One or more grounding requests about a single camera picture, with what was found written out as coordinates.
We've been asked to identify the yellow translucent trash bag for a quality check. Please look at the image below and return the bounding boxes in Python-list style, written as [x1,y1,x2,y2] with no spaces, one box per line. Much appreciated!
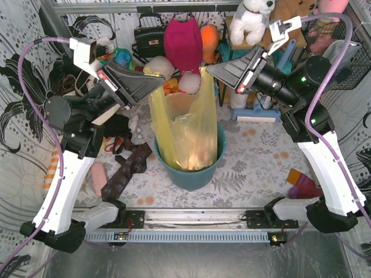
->
[148,67,217,171]

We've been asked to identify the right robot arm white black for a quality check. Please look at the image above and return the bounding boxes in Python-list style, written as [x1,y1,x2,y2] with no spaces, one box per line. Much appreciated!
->
[206,46,370,233]

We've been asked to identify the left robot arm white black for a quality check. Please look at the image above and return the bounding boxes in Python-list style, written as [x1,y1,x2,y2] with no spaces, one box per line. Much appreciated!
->
[20,61,165,253]

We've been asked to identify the cream canvas tote bag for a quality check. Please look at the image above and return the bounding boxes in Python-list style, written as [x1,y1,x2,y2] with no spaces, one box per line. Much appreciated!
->
[60,71,95,97]

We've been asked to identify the magenta knitted bag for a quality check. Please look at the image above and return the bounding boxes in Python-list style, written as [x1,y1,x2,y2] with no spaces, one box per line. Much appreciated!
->
[164,17,203,71]

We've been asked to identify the teal plastic trash bin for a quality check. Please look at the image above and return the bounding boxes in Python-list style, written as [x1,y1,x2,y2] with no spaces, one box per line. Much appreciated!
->
[154,123,227,192]

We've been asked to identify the black metal shelf rack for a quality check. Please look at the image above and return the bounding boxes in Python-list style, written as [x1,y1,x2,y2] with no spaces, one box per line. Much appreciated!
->
[217,16,306,107]

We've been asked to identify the teal folded cloth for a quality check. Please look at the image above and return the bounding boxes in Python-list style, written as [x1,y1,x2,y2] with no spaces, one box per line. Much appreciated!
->
[217,42,293,75]

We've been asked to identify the white sneaker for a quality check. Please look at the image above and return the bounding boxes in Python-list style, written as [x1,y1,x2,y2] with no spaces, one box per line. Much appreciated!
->
[230,92,248,109]

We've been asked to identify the colorful rainbow cloth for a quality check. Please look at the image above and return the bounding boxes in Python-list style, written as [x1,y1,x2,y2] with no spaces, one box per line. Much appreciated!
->
[97,48,136,71]

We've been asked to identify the white plush bear red clothes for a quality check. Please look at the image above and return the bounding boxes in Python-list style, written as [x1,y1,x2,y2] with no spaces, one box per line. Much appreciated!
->
[144,56,174,76]

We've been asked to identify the orange striped cloth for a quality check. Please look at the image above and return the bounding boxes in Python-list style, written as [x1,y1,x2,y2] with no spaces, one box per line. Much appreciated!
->
[163,78,180,96]

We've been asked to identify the white plush dog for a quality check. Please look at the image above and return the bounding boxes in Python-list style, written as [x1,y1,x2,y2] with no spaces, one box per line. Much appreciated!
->
[230,0,275,46]

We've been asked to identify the pink round plush head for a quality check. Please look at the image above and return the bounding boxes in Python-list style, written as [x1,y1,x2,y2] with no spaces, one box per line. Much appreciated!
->
[178,71,201,94]

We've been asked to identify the orange plush toy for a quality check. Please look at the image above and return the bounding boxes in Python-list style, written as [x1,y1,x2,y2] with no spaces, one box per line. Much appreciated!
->
[200,25,219,64]

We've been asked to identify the blue lint roller mop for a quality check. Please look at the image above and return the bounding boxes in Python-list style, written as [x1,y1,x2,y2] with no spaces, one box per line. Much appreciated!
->
[231,39,296,123]

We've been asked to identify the black leather handbag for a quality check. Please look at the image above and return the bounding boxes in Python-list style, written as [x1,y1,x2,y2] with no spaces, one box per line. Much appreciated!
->
[132,13,166,64]

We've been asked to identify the brown teddy bear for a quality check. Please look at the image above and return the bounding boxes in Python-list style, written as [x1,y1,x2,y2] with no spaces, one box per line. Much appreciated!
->
[269,0,317,48]

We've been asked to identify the pink plush toy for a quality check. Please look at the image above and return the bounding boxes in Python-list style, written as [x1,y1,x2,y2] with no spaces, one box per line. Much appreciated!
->
[311,0,349,36]

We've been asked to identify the silver foil pouch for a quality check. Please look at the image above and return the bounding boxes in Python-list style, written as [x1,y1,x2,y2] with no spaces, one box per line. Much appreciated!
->
[322,40,362,70]

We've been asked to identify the dark floral necktie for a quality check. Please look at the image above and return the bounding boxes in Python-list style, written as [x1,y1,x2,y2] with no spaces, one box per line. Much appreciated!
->
[101,138,152,202]

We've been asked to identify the pink fuzzy cloth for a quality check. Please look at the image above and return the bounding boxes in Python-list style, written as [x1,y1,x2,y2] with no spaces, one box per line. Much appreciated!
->
[90,162,107,197]

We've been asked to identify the orange white checkered towel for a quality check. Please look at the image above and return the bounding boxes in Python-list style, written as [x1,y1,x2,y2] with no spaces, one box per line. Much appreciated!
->
[43,149,59,192]

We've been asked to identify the purple orange sock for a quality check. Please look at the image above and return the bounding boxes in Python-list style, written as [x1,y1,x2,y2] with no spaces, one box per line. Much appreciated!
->
[286,169,322,199]

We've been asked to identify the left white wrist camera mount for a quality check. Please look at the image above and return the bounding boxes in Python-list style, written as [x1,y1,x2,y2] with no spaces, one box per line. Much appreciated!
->
[69,38,103,79]

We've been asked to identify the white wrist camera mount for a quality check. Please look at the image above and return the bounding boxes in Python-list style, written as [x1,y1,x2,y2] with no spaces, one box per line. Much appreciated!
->
[69,38,103,79]
[268,16,301,56]

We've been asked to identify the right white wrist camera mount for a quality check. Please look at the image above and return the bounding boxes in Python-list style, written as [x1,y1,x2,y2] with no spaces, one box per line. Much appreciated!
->
[268,16,301,56]

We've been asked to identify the black wire basket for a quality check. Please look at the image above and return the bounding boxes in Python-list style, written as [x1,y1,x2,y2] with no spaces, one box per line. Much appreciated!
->
[301,20,370,90]

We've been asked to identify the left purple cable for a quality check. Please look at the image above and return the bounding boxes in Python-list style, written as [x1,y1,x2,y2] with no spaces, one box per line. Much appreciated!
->
[0,37,73,270]

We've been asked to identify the purple cable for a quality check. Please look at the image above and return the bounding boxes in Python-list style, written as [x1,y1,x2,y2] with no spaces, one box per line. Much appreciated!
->
[300,13,371,260]
[0,37,73,270]

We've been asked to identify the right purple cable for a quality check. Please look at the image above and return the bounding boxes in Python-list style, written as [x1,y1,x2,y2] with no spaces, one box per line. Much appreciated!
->
[300,13,371,260]

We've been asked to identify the aluminium rail base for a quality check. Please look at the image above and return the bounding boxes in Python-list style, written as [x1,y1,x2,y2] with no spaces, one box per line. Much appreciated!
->
[72,207,299,247]

